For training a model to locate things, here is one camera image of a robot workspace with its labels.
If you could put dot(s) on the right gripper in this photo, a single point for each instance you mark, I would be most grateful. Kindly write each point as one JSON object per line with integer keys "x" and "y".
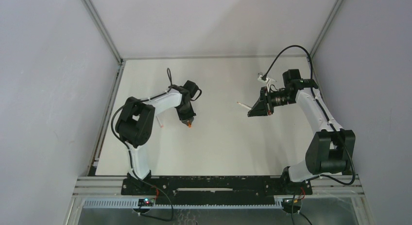
{"x": 266, "y": 101}

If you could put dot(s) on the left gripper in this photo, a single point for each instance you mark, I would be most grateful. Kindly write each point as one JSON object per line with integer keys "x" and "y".
{"x": 187, "y": 117}

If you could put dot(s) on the white orange tip pen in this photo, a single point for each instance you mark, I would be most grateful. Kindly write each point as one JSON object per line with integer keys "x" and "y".
{"x": 159, "y": 122}

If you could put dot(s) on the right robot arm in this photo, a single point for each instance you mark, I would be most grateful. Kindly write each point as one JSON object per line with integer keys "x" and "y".
{"x": 331, "y": 147}

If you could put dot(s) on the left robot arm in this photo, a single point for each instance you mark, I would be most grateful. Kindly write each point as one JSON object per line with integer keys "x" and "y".
{"x": 132, "y": 123}

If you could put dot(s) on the left controller board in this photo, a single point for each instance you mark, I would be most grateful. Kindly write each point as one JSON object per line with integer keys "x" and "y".
{"x": 146, "y": 202}

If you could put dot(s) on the controller board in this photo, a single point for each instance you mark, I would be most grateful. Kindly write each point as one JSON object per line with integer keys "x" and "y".
{"x": 291, "y": 207}
{"x": 146, "y": 202}

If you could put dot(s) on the right controller board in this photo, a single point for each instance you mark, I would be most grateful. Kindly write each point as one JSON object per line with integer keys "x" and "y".
{"x": 291, "y": 207}

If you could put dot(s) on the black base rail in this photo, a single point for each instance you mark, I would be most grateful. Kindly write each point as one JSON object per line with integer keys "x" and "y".
{"x": 225, "y": 189}

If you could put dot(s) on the white cable duct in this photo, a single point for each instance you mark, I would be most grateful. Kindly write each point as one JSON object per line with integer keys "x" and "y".
{"x": 124, "y": 203}

